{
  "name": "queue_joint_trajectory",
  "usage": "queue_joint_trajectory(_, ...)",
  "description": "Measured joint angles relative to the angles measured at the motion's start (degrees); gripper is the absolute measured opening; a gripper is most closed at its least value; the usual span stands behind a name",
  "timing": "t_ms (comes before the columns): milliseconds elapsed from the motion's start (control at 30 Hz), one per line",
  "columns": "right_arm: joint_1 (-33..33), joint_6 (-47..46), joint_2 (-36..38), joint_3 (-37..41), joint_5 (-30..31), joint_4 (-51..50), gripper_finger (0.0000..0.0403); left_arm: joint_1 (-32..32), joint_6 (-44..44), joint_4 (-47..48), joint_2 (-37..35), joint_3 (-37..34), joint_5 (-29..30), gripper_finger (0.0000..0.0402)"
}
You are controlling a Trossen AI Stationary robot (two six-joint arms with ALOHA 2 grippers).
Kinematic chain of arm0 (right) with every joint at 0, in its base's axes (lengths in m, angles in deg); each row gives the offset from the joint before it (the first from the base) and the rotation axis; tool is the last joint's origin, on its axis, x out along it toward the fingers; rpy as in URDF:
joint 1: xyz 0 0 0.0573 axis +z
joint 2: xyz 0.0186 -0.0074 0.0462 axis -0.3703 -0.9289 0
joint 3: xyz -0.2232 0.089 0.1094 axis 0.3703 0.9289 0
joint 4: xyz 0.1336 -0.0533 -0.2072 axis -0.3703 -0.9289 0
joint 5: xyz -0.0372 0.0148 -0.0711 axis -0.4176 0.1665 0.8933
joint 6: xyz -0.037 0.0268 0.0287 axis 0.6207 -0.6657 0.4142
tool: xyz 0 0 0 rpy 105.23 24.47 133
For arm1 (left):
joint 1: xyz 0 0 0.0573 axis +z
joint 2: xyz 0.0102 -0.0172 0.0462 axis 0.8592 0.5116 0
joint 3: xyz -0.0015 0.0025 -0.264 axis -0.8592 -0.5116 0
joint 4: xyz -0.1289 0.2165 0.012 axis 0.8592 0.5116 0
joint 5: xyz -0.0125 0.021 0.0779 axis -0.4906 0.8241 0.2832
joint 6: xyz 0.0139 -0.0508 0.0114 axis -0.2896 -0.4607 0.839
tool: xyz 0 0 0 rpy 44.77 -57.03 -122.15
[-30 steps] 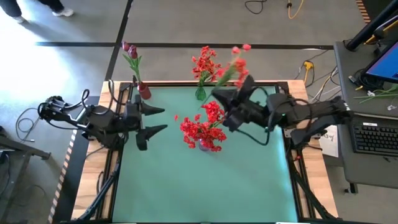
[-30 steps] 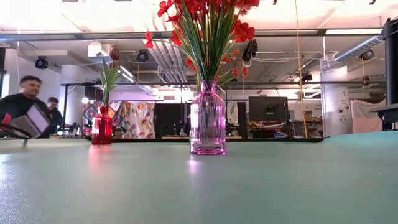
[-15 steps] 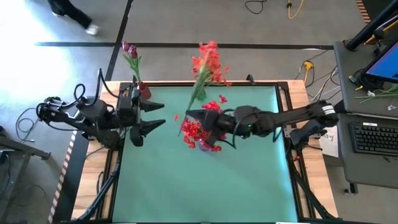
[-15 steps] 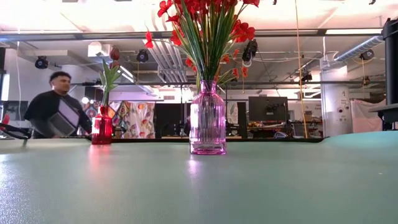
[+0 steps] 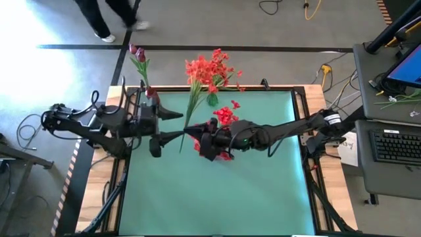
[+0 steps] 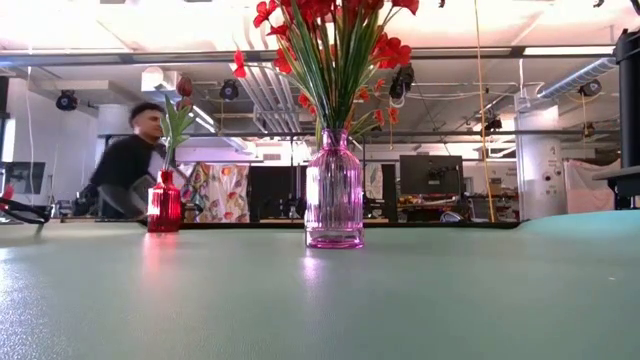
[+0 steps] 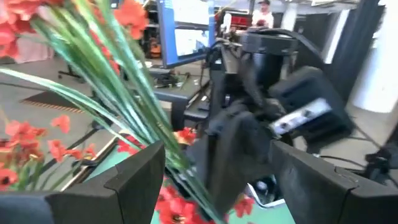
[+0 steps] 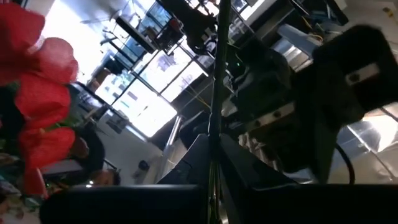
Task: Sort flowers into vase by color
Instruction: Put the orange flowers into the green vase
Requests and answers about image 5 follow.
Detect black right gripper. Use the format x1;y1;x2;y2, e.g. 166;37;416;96
184;118;236;162

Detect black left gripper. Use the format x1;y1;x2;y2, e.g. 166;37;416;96
132;101;186;159

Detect orange artificial flower bunch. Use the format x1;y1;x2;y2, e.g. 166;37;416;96
212;59;237;96
179;55;218;154
210;48;246;96

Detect dark red artificial tulip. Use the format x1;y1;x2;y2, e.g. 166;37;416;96
136;55;153;92
136;47;152;92
129;43;151;92

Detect red ribbed glass vase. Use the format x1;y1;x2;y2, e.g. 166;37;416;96
145;86;161;105

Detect person's legs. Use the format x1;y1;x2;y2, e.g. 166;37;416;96
72;0;151;43

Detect black floor mat striped edge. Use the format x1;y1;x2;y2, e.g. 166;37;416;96
49;101;107;237

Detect grey stand base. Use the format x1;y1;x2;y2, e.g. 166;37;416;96
0;133;55;237

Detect white paper sheet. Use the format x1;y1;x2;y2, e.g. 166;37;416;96
337;138;359;168

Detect grey desk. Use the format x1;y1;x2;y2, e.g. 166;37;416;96
353;41;421;201

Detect black keyboard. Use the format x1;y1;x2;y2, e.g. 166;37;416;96
370;130;421;167

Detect spare green flower stems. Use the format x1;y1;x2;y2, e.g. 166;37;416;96
374;88;421;111

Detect black monitor pole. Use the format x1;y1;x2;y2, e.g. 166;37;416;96
364;0;421;55

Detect computer monitor blue screen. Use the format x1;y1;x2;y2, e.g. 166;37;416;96
384;41;421;89

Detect black aluminium table frame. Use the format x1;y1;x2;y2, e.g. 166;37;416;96
64;85;362;237

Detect black floor cable loop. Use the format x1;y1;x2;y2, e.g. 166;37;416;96
258;0;284;16

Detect yellow cable plug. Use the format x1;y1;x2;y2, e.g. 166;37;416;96
320;64;333;83

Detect white cable bundle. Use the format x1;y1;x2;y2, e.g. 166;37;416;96
327;70;361;111

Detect black floor cable coil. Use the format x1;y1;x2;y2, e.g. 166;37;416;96
15;113;44;151

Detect yellow floor cable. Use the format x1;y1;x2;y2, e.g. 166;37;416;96
303;0;325;21

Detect black desk cable tangle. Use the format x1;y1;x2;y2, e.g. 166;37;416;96
368;70;401;97

